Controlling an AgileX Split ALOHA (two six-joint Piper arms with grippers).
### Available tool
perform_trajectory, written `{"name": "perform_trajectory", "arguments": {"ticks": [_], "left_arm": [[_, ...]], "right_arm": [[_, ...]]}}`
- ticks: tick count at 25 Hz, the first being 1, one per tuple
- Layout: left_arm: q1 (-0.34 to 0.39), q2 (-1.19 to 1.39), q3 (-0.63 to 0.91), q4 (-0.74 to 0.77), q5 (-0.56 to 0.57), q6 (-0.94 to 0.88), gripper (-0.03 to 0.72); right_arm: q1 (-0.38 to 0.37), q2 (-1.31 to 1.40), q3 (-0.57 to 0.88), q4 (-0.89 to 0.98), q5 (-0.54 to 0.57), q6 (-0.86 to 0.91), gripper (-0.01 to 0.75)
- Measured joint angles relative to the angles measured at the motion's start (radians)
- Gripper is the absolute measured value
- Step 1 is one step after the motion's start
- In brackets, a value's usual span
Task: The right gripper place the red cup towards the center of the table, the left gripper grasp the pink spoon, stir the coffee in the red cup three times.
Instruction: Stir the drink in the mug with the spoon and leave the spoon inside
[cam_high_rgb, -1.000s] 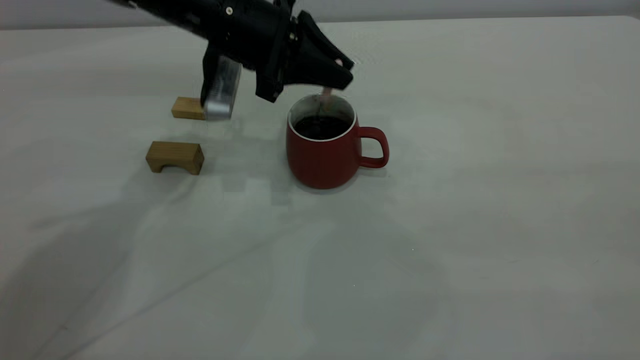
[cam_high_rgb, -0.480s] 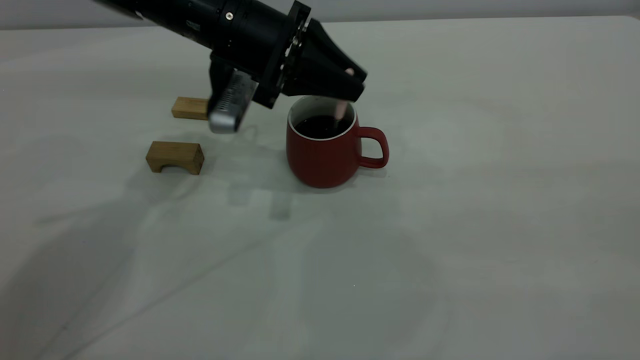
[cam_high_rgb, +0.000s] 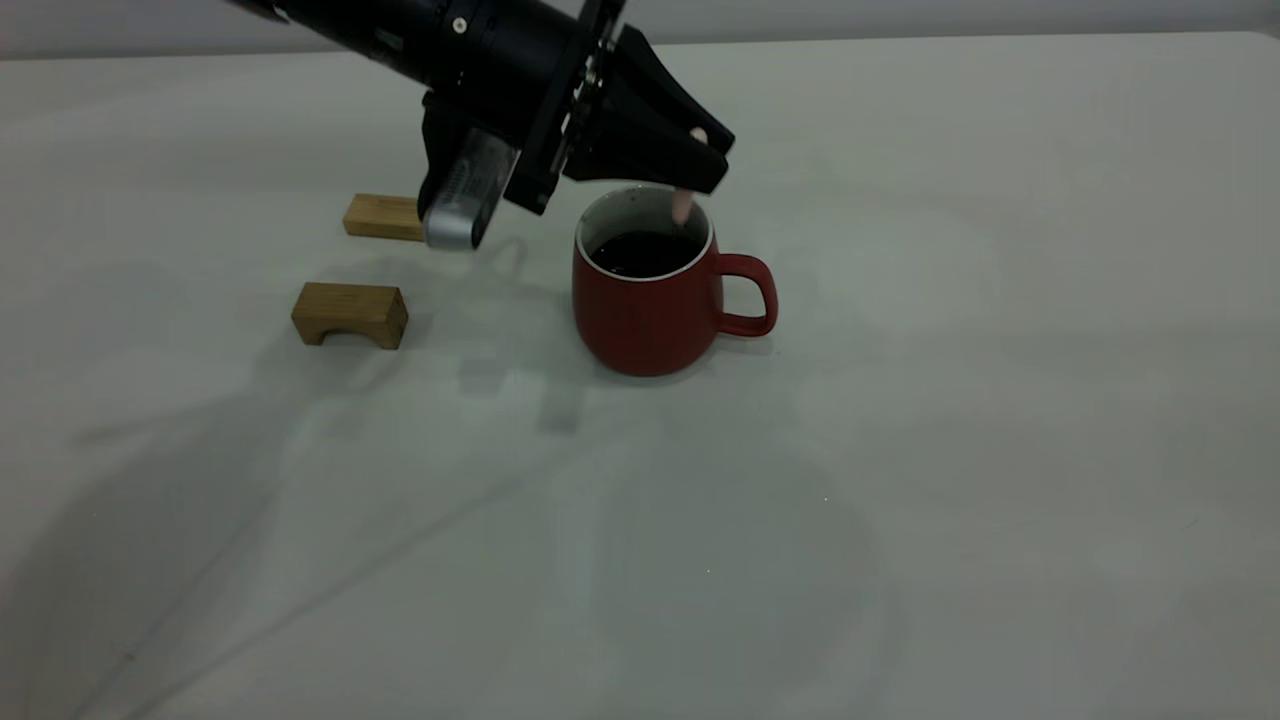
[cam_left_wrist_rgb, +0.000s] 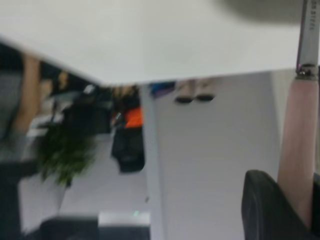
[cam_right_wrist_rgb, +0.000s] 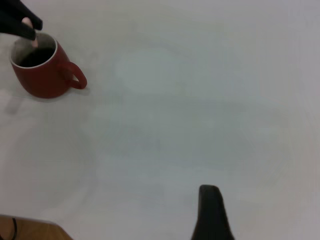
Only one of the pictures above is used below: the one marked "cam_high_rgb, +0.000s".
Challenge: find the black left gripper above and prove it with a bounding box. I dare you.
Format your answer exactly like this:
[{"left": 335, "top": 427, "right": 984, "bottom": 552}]
[{"left": 455, "top": 0, "right": 737, "bottom": 217}]

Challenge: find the pink handled metal spoon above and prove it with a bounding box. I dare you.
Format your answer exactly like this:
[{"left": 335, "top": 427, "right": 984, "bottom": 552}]
[{"left": 672, "top": 127, "right": 709, "bottom": 227}]

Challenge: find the red ceramic cup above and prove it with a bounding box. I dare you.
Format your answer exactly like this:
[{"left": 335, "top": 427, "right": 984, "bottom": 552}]
[{"left": 571, "top": 185, "right": 779, "bottom": 379}]

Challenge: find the dark coffee liquid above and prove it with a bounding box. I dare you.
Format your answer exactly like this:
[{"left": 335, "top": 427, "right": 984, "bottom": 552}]
[{"left": 590, "top": 232, "right": 703, "bottom": 279}]

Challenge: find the flat wooden block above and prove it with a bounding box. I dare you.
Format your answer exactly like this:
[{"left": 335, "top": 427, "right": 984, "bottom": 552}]
[{"left": 343, "top": 194, "right": 427, "bottom": 242}]

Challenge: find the arched wooden block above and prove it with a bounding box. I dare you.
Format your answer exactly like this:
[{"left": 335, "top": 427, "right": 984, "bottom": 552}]
[{"left": 291, "top": 282, "right": 410, "bottom": 351}]

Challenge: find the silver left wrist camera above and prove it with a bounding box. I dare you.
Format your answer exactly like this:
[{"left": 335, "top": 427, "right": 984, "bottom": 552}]
[{"left": 418, "top": 90, "right": 523, "bottom": 251}]

